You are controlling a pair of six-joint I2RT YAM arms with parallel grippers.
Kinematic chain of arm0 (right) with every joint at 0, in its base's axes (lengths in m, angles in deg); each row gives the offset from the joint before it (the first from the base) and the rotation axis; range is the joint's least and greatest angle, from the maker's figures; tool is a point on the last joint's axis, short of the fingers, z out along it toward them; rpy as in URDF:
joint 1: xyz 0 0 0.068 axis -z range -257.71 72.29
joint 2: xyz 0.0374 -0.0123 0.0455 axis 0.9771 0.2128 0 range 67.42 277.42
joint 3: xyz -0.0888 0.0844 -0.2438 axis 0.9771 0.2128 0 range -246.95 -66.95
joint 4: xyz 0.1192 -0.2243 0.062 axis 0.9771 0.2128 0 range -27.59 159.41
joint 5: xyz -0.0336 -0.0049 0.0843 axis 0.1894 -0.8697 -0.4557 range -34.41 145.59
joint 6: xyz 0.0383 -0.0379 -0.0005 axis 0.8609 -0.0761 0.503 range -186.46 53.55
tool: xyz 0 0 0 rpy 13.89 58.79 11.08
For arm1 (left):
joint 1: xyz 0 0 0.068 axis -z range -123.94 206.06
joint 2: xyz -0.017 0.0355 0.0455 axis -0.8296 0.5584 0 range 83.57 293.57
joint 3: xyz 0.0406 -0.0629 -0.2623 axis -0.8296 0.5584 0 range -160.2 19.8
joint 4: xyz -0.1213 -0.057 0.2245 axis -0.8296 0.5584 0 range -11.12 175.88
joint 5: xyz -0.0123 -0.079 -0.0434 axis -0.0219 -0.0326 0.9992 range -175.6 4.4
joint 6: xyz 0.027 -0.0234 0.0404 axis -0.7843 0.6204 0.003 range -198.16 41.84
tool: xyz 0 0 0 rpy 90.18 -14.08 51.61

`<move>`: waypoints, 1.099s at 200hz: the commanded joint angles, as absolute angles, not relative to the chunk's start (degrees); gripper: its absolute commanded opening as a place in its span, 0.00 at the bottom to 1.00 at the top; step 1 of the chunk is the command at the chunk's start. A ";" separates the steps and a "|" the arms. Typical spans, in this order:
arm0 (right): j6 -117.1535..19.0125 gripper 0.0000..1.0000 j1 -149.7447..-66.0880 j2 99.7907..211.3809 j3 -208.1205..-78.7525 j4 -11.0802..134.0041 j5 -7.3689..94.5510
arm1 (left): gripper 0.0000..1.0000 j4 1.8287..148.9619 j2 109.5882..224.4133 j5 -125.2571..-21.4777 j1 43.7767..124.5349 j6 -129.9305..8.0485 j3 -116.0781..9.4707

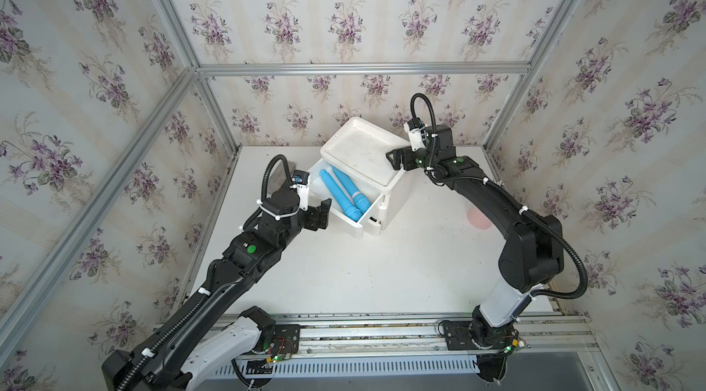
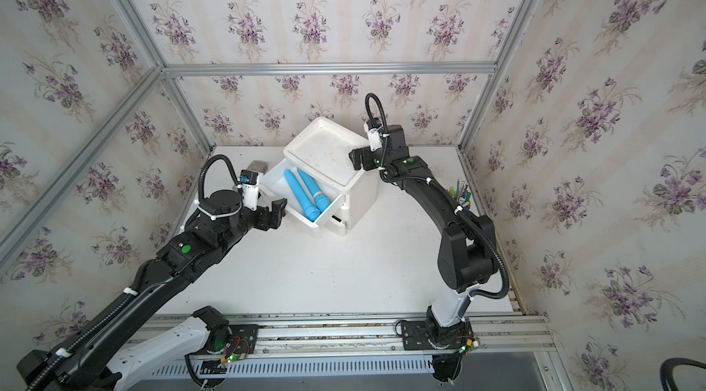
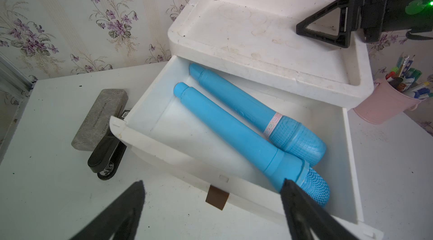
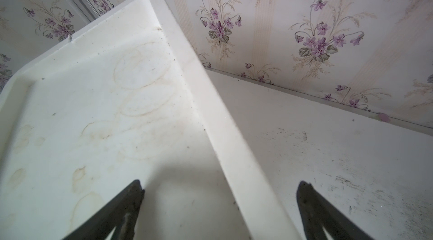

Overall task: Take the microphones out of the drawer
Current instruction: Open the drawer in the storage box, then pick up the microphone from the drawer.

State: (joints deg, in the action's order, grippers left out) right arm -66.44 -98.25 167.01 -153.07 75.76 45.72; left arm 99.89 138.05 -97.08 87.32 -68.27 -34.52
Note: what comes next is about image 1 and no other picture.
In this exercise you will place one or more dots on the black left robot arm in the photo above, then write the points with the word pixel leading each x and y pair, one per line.
pixel 180 355

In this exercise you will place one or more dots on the aluminium mounting rail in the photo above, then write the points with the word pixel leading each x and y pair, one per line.
pixel 356 335

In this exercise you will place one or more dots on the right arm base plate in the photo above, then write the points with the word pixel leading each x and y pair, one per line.
pixel 476 335

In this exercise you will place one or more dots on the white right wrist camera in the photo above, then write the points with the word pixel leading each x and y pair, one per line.
pixel 416 132

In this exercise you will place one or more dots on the blue toy microphone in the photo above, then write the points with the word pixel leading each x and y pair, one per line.
pixel 358 199
pixel 346 205

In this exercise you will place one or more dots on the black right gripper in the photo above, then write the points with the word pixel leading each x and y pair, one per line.
pixel 407 154

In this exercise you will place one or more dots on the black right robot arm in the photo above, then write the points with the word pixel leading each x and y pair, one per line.
pixel 536 259

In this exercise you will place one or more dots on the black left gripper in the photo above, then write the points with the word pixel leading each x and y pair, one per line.
pixel 316 216

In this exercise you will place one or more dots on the white three-drawer cabinet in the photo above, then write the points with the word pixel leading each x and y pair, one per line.
pixel 358 149

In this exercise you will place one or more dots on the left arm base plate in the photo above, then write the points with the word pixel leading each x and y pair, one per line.
pixel 278 345

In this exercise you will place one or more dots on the white top drawer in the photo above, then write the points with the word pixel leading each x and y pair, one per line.
pixel 345 216

